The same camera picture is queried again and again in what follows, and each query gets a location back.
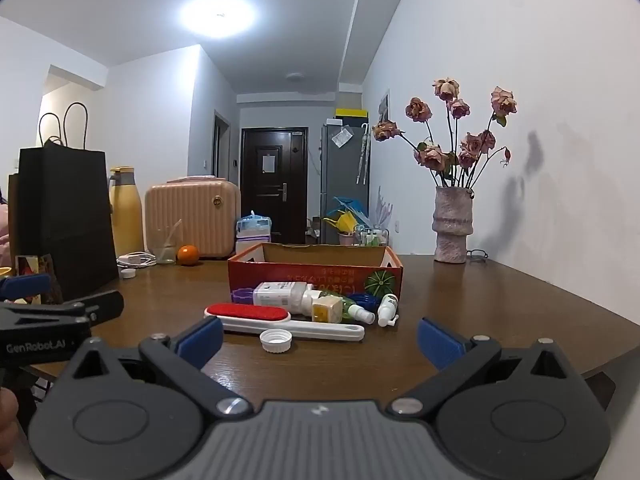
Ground dark brown entrance door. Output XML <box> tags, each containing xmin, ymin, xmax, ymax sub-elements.
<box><xmin>240</xmin><ymin>127</ymin><xmax>309</xmax><ymax>246</ymax></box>

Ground grey refrigerator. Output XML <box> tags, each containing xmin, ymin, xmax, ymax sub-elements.
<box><xmin>320</xmin><ymin>118</ymin><xmax>371</xmax><ymax>231</ymax></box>

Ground person's left hand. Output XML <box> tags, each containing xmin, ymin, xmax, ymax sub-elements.
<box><xmin>0</xmin><ymin>388</ymin><xmax>21</xmax><ymax>457</ymax></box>

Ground colourful printed card box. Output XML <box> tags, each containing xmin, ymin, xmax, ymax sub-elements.
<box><xmin>14</xmin><ymin>253</ymin><xmax>64</xmax><ymax>306</ymax></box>

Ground rack of small bottles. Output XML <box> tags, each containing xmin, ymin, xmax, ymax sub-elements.
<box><xmin>357</xmin><ymin>227</ymin><xmax>390</xmax><ymax>247</ymax></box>

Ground small white spray bottle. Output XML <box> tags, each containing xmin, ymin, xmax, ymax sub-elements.
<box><xmin>377</xmin><ymin>293</ymin><xmax>400</xmax><ymax>329</ymax></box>

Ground dark side door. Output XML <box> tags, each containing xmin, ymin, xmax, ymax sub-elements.
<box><xmin>212</xmin><ymin>109</ymin><xmax>232</xmax><ymax>181</ymax></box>

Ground purple lavender bunch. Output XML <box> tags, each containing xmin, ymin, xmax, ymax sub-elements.
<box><xmin>374</xmin><ymin>184</ymin><xmax>396</xmax><ymax>231</ymax></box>

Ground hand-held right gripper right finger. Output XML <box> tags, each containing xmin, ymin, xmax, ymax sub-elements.
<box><xmin>388</xmin><ymin>316</ymin><xmax>582</xmax><ymax>418</ymax></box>

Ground yellow insulated bottle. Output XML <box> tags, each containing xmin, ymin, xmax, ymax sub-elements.
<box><xmin>108</xmin><ymin>165</ymin><xmax>147</xmax><ymax>259</ymax></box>

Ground red cardboard box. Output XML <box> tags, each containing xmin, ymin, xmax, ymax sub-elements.
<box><xmin>227</xmin><ymin>242</ymin><xmax>404</xmax><ymax>307</ymax></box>

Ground dried pink roses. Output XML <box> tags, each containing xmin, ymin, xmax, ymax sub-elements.
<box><xmin>372</xmin><ymin>77</ymin><xmax>519</xmax><ymax>191</ymax></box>

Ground round ceiling light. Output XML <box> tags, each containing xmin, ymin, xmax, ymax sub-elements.
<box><xmin>179</xmin><ymin>0</ymin><xmax>259</xmax><ymax>39</ymax></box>

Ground white folded umbrella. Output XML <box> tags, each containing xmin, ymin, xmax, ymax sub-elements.
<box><xmin>355</xmin><ymin>122</ymin><xmax>371</xmax><ymax>185</ymax></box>

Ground white lotion bottle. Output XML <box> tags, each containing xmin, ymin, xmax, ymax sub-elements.
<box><xmin>252</xmin><ymin>281</ymin><xmax>324</xmax><ymax>317</ymax></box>

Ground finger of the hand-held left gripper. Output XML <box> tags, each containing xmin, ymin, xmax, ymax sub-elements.
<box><xmin>0</xmin><ymin>290</ymin><xmax>125</xmax><ymax>329</ymax></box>
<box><xmin>0</xmin><ymin>272</ymin><xmax>54</xmax><ymax>305</ymax></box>

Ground white bottle cap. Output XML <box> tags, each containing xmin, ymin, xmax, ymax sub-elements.
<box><xmin>258</xmin><ymin>328</ymin><xmax>294</xmax><ymax>355</ymax></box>

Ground clear plastic cup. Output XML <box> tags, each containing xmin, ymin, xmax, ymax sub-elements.
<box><xmin>149</xmin><ymin>219</ymin><xmax>184</xmax><ymax>265</ymax></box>

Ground pink ribbed suitcase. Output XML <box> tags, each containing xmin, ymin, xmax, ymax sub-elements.
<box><xmin>144</xmin><ymin>175</ymin><xmax>241</xmax><ymax>261</ymax></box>

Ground green spray bottle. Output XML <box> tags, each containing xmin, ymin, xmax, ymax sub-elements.
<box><xmin>320</xmin><ymin>289</ymin><xmax>376</xmax><ymax>325</ymax></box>

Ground blue and white tissue pack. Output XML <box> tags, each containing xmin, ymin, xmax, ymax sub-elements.
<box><xmin>238</xmin><ymin>209</ymin><xmax>273</xmax><ymax>236</ymax></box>

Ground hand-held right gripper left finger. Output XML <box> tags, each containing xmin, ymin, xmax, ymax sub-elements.
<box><xmin>61</xmin><ymin>316</ymin><xmax>253</xmax><ymax>419</ymax></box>

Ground black paper bag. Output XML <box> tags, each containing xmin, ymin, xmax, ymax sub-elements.
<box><xmin>7</xmin><ymin>102</ymin><xmax>121</xmax><ymax>307</ymax></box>

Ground red and white lint brush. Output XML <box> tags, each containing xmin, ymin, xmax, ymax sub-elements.
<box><xmin>203</xmin><ymin>302</ymin><xmax>366</xmax><ymax>343</ymax></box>

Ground grey textured vase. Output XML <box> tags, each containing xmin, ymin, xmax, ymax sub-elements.
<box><xmin>432</xmin><ymin>185</ymin><xmax>475</xmax><ymax>265</ymax></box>

